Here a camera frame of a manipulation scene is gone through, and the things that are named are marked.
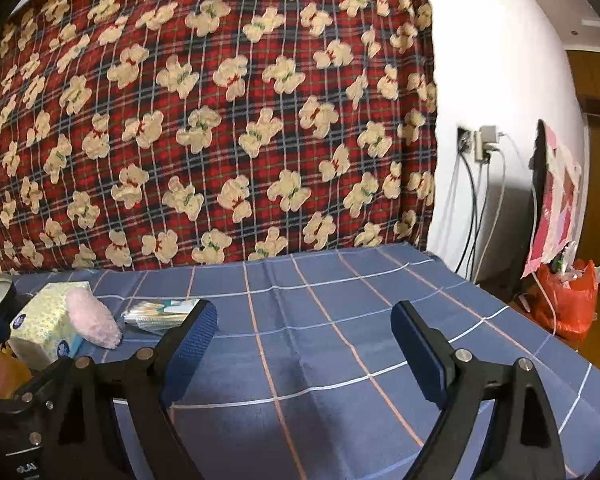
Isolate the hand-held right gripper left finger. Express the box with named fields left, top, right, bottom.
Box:
left=55, top=300, right=219, bottom=480

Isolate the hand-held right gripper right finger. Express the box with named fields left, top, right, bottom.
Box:
left=391, top=301, right=566, bottom=480

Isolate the gold round tin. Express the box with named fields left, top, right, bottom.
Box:
left=0, top=351, right=34, bottom=401

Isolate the blue plaid sheet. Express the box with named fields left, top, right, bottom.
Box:
left=10, top=242, right=600, bottom=480

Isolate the pink fluffy cloth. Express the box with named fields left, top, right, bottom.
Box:
left=65, top=287, right=124, bottom=350

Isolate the pale patterned tissue box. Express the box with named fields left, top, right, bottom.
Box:
left=7, top=282, right=94, bottom=367

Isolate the red plastic bag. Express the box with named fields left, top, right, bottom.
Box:
left=532, top=255, right=600, bottom=347

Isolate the white plug adapter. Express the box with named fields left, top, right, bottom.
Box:
left=474, top=125, right=502, bottom=164

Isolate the red plaid bear blanket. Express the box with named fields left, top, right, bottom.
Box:
left=0, top=0, right=439, bottom=277

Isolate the black cable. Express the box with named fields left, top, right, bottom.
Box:
left=452, top=152, right=482, bottom=276

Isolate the white cable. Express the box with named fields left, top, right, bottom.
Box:
left=472, top=132, right=508, bottom=283

